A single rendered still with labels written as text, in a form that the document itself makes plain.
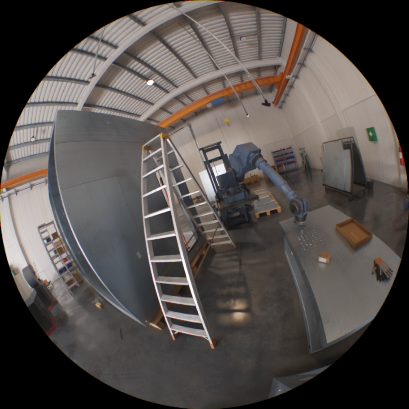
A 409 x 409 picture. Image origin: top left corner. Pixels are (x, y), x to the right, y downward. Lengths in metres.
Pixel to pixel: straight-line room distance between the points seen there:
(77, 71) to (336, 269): 8.65
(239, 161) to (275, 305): 1.98
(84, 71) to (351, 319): 8.72
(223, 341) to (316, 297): 1.08
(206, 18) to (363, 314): 7.99
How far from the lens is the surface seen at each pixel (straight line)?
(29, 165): 11.45
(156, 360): 2.01
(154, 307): 2.08
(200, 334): 1.61
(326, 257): 1.31
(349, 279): 1.26
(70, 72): 7.62
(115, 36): 6.96
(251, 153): 1.79
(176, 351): 1.90
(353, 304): 1.16
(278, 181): 1.57
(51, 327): 4.73
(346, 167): 4.24
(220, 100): 9.35
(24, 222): 10.36
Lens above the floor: 1.60
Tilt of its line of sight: 11 degrees down
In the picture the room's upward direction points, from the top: 21 degrees counter-clockwise
